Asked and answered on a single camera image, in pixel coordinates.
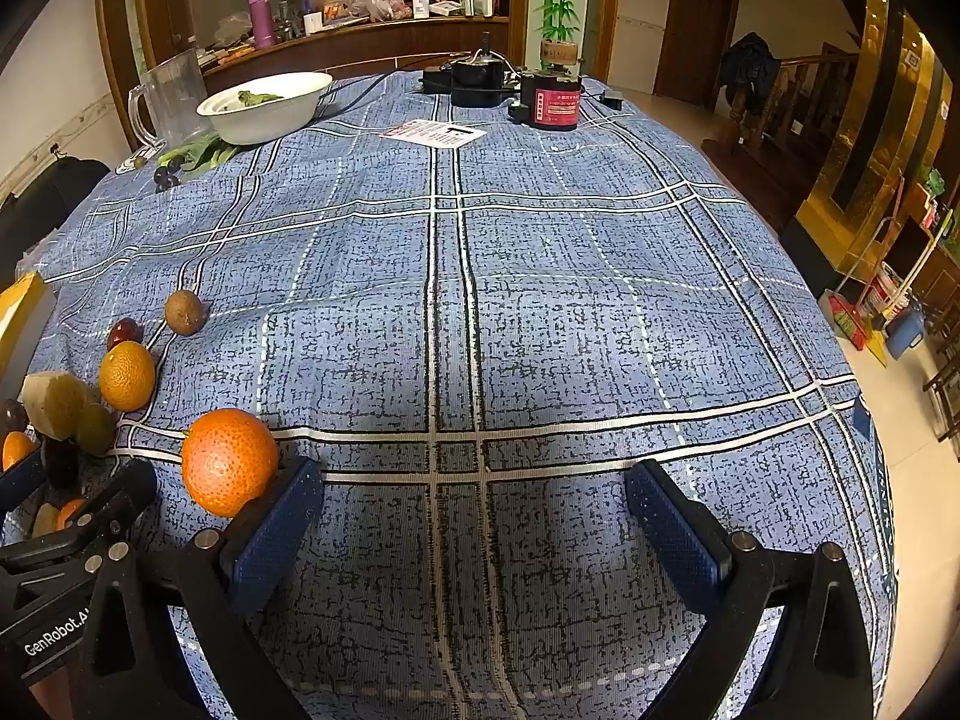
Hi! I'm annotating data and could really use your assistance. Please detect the wooden stair railing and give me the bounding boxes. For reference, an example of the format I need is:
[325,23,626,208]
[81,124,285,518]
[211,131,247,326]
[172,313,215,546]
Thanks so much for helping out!
[701,43,860,192]

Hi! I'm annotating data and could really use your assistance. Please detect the large orange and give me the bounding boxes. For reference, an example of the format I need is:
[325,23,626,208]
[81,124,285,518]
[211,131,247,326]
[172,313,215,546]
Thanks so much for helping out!
[181,408,280,518]

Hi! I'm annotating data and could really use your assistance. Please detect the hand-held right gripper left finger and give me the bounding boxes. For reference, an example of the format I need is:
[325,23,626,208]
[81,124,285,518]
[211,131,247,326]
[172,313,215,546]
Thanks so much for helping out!
[75,456,325,720]

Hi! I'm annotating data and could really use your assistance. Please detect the clear glass pitcher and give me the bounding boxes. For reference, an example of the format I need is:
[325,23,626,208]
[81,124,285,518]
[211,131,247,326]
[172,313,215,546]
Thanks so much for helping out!
[127,51,209,152]

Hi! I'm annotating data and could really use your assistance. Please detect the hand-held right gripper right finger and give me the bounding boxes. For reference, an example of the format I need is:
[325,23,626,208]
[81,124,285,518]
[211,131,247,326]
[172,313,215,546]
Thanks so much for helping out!
[624,457,877,720]

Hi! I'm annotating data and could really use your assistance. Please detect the black electric device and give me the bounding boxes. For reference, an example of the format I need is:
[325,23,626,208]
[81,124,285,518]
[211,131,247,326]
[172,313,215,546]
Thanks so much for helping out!
[450,31,507,107]

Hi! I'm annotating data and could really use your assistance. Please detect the dark chair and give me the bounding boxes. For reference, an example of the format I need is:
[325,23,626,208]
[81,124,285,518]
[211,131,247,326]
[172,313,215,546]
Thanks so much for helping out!
[0,157,112,286]

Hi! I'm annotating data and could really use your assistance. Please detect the pale peeled fruit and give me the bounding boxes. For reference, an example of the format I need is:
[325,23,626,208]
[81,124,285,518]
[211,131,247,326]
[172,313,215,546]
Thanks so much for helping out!
[20,371,102,440]

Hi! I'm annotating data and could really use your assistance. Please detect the red cylindrical device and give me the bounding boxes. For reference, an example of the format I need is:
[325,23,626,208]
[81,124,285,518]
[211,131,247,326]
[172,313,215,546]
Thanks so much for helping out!
[521,71,584,131]

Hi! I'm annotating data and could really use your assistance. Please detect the yellow tray box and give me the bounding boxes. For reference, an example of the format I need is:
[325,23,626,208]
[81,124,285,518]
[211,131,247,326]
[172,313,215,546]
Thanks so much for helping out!
[0,272,57,383]

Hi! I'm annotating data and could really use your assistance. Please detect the green leafy vegetables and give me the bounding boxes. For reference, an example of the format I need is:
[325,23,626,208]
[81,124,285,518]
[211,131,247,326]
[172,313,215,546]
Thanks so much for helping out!
[159,131,248,173]

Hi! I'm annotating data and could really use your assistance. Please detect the green fruit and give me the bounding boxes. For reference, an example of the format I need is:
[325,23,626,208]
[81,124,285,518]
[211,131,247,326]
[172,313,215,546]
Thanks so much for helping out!
[71,403,117,457]

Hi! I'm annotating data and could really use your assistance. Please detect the dark jacket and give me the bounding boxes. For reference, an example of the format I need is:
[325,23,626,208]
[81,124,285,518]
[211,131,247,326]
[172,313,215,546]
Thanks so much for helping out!
[720,32,781,110]

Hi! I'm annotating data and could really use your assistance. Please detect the small orange fruit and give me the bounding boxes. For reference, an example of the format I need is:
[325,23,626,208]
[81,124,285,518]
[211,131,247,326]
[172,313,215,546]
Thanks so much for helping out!
[0,431,37,472]

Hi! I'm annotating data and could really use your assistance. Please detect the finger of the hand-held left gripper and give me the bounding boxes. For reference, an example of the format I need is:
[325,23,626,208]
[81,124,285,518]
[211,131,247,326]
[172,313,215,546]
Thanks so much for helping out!
[30,459,157,572]
[0,451,43,515]

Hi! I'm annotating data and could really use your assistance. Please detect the wooden counter shelf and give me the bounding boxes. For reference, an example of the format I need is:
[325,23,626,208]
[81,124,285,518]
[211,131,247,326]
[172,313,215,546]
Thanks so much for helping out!
[199,11,511,95]

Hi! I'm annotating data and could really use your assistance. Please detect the brown kiwi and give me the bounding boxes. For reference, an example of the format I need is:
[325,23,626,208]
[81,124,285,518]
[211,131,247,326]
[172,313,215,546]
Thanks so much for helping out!
[165,289,207,335]

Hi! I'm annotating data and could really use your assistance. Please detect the brown wooden door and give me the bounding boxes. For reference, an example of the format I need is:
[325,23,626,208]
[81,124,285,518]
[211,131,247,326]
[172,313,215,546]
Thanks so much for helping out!
[652,0,742,110]

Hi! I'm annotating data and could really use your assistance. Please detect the blue bin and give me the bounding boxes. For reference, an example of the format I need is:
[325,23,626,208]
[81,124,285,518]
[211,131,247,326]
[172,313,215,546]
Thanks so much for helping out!
[885,307,925,359]

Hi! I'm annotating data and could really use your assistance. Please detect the brown round pot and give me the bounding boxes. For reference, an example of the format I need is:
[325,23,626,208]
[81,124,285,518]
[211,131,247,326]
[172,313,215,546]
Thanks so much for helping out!
[538,39,583,70]

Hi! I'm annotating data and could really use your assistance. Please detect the blue plaid tablecloth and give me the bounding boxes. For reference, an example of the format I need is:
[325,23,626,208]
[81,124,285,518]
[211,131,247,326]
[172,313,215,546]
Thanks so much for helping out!
[15,71,897,720]

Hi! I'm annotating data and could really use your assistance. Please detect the white bowl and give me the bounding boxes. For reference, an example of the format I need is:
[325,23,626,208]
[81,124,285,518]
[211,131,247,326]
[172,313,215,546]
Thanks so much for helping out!
[196,73,333,146]

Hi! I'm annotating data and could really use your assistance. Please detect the white and red paper card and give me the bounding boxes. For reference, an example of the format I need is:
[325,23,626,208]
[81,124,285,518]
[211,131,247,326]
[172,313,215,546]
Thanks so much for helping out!
[380,120,488,149]

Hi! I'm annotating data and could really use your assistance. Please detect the small mandarin orange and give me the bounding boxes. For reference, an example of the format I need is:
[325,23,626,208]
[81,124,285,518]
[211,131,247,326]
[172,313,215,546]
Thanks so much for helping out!
[98,340,157,413]

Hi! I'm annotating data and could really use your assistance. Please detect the golden cabinet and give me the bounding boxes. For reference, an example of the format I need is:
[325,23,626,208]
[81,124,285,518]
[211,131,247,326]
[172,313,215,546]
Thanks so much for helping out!
[795,0,960,293]

